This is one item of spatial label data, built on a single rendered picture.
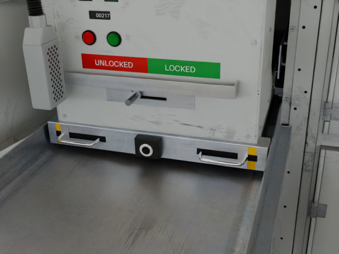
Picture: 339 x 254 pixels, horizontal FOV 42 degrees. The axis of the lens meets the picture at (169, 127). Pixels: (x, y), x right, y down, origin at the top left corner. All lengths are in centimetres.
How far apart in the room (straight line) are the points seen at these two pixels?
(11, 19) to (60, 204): 52
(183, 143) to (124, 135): 14
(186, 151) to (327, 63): 43
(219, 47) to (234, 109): 14
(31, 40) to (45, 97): 12
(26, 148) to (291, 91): 69
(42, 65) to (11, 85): 30
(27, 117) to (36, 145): 19
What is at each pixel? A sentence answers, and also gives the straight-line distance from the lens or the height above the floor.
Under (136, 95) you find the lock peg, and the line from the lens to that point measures 100.
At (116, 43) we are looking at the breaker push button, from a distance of 99.
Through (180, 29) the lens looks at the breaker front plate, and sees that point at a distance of 94.
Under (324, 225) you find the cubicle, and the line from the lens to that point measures 141.
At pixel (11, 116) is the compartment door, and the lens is 127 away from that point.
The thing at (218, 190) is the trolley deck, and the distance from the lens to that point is 97.
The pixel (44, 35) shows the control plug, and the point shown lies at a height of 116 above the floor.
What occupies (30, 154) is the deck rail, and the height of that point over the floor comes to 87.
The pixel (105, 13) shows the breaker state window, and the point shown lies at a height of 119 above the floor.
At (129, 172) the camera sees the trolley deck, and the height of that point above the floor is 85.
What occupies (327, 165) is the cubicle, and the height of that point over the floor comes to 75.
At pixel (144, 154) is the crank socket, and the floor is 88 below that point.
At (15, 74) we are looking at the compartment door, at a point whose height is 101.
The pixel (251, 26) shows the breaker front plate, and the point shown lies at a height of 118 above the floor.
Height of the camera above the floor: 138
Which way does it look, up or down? 25 degrees down
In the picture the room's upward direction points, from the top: 2 degrees counter-clockwise
